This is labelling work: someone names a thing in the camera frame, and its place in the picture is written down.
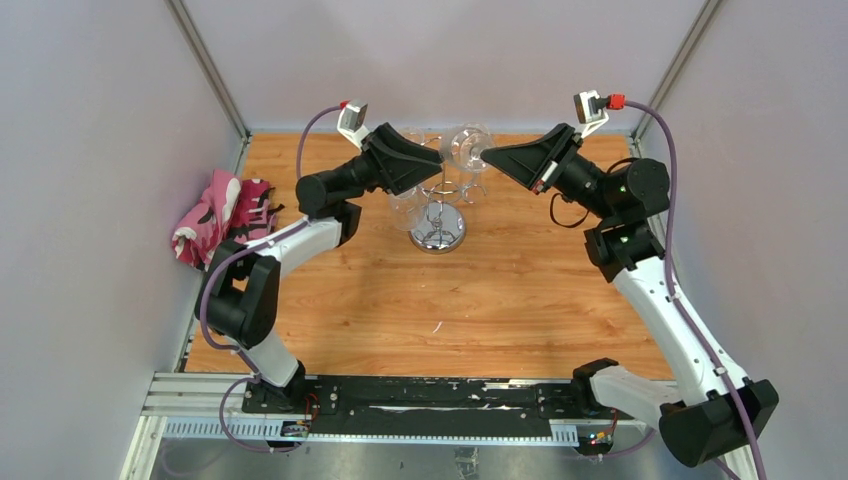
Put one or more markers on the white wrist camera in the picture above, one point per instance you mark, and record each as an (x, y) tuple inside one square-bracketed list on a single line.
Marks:
[(592, 109), (351, 122)]

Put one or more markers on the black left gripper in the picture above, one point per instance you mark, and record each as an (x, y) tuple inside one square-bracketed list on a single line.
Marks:
[(391, 161)]

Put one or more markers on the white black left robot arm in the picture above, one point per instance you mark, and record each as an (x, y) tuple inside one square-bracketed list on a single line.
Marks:
[(238, 302)]

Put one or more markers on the aluminium frame rail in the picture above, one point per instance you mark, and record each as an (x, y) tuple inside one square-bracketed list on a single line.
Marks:
[(207, 406)]

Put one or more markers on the pink camouflage cloth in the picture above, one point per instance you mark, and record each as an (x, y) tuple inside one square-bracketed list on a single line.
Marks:
[(229, 208)]

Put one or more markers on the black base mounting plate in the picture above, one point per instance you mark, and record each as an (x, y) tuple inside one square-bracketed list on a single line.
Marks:
[(432, 408)]

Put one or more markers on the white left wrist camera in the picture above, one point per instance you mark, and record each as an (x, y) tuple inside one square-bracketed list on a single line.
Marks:
[(351, 122)]

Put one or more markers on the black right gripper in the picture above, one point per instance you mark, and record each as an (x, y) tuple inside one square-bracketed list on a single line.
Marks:
[(546, 158)]

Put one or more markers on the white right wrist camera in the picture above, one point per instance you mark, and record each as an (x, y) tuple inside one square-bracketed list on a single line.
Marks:
[(592, 109)]

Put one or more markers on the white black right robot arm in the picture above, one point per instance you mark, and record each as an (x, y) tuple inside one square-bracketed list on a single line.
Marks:
[(714, 408)]

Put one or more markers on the chrome spiral wine glass rack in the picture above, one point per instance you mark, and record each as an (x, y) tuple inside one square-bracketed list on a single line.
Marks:
[(443, 226)]

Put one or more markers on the patterned clear wine glass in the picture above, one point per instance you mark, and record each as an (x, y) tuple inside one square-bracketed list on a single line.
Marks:
[(463, 145)]

